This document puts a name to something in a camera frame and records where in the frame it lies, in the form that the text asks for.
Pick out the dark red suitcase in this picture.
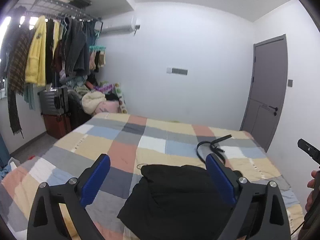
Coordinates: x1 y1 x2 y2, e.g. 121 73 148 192
43 114 72 139

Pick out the yellow fluffy hanging coat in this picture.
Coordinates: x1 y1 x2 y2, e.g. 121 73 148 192
25 16 47 87

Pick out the dark grey hanging jacket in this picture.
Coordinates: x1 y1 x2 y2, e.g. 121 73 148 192
65 18 89 76

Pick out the white wall air conditioner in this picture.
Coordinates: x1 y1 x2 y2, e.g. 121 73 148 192
101 13 140 35

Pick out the grey hard-shell suitcase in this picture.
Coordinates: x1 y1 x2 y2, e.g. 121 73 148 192
38 87 68 116

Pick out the black door handle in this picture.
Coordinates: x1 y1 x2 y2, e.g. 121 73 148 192
262 104 279 116

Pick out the black leather belt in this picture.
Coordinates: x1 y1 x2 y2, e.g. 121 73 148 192
196 134 232 165

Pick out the dotted white pillow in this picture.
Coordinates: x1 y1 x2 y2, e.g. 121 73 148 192
114 83 128 114

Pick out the metal ceiling clothes rack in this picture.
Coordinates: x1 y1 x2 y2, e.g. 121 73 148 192
14 0 102 22

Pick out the grey bedroom door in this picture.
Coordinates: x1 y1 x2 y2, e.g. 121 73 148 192
240 34 288 151

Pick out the person's right hand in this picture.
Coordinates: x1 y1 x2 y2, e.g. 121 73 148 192
305 170 319 211

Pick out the grey wall light switch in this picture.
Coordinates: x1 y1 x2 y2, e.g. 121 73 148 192
287 79 293 87

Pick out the grey wall panel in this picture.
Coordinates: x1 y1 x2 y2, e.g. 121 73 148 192
167 68 188 75

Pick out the black puffer jacket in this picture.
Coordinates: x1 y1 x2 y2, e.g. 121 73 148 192
117 165 233 239

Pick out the teal sock drying hanger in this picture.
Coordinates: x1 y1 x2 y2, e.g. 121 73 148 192
89 21 105 51

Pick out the colourful patchwork bed sheet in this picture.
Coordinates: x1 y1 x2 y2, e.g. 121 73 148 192
1 113 304 239

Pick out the brown plaid hanging coat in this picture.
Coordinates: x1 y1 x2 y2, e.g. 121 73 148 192
8 25 32 134

